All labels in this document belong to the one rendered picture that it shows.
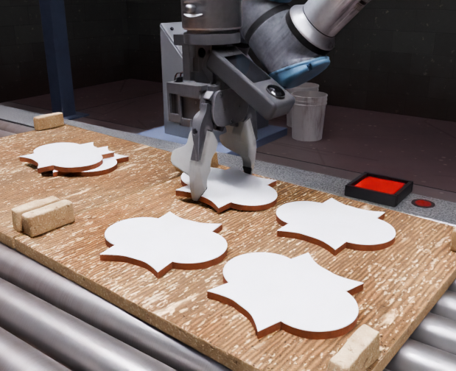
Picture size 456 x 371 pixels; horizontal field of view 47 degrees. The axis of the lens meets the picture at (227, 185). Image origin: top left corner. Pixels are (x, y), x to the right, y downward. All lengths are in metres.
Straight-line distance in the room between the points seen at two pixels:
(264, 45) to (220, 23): 0.45
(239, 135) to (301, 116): 3.65
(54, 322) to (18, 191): 0.31
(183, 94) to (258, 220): 0.19
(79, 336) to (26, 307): 0.08
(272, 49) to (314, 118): 3.29
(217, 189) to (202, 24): 0.21
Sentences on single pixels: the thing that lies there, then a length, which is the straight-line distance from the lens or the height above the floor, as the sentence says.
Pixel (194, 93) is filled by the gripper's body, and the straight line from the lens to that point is 0.67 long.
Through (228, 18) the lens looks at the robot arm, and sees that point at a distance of 0.65.
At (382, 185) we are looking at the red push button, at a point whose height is 0.93.
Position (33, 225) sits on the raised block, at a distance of 0.63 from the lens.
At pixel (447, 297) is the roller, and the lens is 0.57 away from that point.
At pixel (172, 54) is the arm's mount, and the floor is 1.06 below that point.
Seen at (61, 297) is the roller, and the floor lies 0.91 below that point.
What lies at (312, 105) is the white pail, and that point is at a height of 0.31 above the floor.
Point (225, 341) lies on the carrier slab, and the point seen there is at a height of 0.94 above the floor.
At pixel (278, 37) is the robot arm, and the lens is 1.08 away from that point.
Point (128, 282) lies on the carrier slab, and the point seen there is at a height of 0.94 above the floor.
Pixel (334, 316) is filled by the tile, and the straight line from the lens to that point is 0.46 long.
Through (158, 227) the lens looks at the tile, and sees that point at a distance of 0.61.
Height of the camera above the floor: 1.20
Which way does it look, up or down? 21 degrees down
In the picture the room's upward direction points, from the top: straight up
